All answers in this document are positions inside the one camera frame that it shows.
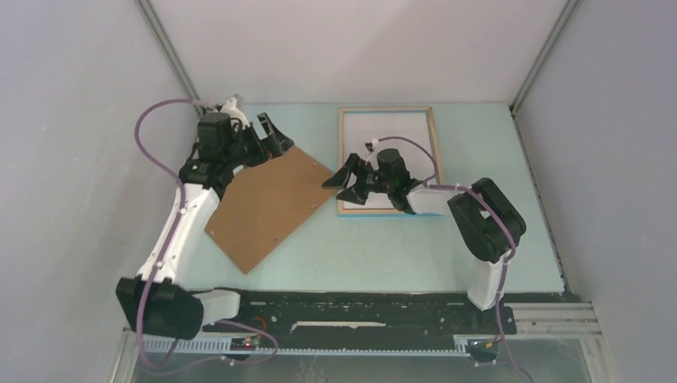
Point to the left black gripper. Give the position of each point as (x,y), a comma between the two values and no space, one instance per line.
(276,143)

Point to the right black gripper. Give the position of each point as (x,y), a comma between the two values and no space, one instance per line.
(340,180)

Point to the hot air balloon photo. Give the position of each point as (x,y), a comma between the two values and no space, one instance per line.
(411,130)

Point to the wooden picture frame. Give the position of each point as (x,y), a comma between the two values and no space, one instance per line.
(389,163)

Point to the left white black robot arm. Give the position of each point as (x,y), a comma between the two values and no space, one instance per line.
(156,301)

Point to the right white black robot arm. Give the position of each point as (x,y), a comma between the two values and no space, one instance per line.
(490,226)

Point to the left small circuit board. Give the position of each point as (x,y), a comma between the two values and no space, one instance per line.
(244,344)

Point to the small circuit board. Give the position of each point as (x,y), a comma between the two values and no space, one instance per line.
(244,344)
(483,353)

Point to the right small circuit board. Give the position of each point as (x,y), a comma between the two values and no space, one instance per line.
(483,353)

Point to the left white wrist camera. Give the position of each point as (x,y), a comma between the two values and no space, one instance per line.
(232,107)

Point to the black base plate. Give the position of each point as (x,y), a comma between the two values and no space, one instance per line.
(341,321)

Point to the aluminium rail frame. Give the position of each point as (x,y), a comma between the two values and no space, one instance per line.
(533,321)

